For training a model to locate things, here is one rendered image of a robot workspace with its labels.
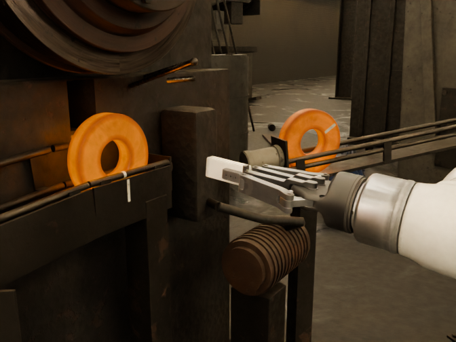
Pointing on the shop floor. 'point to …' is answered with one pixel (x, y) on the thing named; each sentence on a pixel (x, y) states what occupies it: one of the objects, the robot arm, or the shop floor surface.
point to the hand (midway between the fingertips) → (228, 170)
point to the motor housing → (262, 279)
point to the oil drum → (236, 100)
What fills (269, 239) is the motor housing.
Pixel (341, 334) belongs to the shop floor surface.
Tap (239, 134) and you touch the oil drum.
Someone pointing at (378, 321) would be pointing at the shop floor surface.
